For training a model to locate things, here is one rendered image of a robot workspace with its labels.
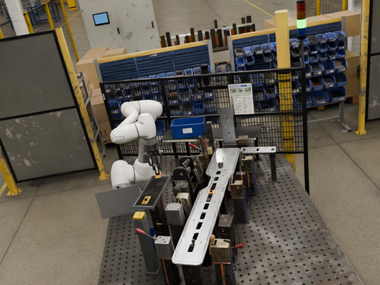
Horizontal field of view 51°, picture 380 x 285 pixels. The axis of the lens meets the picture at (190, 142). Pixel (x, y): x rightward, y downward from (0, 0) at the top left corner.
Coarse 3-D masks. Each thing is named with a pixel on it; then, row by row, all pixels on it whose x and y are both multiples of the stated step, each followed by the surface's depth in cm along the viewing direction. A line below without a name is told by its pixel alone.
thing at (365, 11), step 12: (372, 0) 459; (372, 12) 465; (372, 24) 473; (372, 36) 479; (372, 48) 486; (360, 60) 494; (372, 60) 492; (360, 72) 500; (372, 72) 500; (360, 84) 506; (372, 84) 507; (360, 96) 512; (372, 96) 514; (360, 108) 518; (372, 108) 521; (360, 120) 525; (372, 120) 528; (360, 132) 533
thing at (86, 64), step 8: (96, 48) 802; (104, 48) 789; (88, 56) 745; (96, 56) 734; (104, 56) 732; (112, 56) 732; (80, 64) 698; (88, 64) 698; (88, 72) 704; (96, 72) 704; (96, 80) 710; (96, 88) 717
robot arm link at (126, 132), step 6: (126, 108) 298; (132, 108) 296; (126, 114) 296; (132, 114) 284; (126, 120) 273; (132, 120) 278; (120, 126) 254; (126, 126) 252; (132, 126) 253; (114, 132) 250; (120, 132) 250; (126, 132) 250; (132, 132) 251; (114, 138) 250; (120, 138) 250; (126, 138) 251; (132, 138) 253; (138, 138) 257
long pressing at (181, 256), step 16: (224, 160) 323; (224, 176) 301; (224, 192) 284; (192, 208) 270; (208, 208) 268; (192, 224) 255; (208, 224) 253; (208, 240) 240; (176, 256) 231; (192, 256) 229
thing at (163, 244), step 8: (160, 240) 237; (168, 240) 236; (160, 248) 236; (168, 248) 235; (160, 256) 240; (168, 256) 238; (168, 264) 242; (168, 272) 245; (176, 272) 248; (168, 280) 248; (176, 280) 248
